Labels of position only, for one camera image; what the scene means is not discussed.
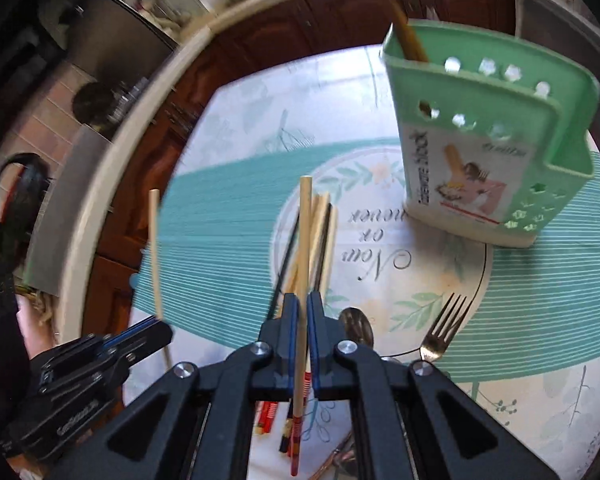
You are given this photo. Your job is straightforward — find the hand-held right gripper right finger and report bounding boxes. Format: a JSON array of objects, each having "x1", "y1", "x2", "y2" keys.
[{"x1": 307, "y1": 290, "x2": 561, "y2": 480}]

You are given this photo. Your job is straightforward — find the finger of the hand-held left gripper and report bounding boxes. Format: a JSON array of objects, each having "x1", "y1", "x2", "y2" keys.
[
  {"x1": 40, "y1": 316, "x2": 163, "y2": 377},
  {"x1": 40, "y1": 321, "x2": 174, "y2": 401}
]

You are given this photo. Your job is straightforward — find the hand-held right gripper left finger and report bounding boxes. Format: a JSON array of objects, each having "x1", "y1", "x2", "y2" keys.
[{"x1": 45, "y1": 292, "x2": 301, "y2": 480}]

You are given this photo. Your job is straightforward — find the metal spoon with gold handle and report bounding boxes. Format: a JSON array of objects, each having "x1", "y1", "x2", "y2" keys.
[{"x1": 339, "y1": 307, "x2": 376, "y2": 348}]

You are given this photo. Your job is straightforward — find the plain beige chopstick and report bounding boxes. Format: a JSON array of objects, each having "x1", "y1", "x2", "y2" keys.
[{"x1": 148, "y1": 189, "x2": 173, "y2": 368}]

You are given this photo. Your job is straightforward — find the beige chopstick with red end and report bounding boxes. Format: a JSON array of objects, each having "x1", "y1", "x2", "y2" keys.
[{"x1": 289, "y1": 176, "x2": 313, "y2": 477}]

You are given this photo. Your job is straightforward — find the brown wooden chopstick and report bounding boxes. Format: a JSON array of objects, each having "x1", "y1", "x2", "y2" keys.
[{"x1": 350, "y1": 0, "x2": 428, "y2": 63}]

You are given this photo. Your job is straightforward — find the green plastic utensil holder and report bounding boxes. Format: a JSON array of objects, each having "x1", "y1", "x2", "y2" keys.
[{"x1": 380, "y1": 19, "x2": 600, "y2": 250}]

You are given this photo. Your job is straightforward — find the black chopstick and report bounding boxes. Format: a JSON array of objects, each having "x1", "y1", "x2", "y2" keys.
[
  {"x1": 314, "y1": 204, "x2": 339, "y2": 293},
  {"x1": 267, "y1": 210, "x2": 302, "y2": 321}
]

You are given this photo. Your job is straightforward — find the metal fork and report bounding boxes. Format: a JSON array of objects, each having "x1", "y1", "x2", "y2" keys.
[{"x1": 419, "y1": 292, "x2": 468, "y2": 363}]

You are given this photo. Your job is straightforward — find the black round pot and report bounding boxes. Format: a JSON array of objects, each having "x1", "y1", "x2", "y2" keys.
[{"x1": 72, "y1": 80, "x2": 131, "y2": 133}]

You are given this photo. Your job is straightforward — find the dark steel appliance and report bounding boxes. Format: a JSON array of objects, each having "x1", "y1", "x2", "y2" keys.
[{"x1": 62, "y1": 0, "x2": 178, "y2": 81}]

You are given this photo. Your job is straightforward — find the black looped handle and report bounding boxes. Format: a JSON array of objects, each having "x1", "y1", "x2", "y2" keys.
[{"x1": 0, "y1": 152, "x2": 51, "y2": 261}]

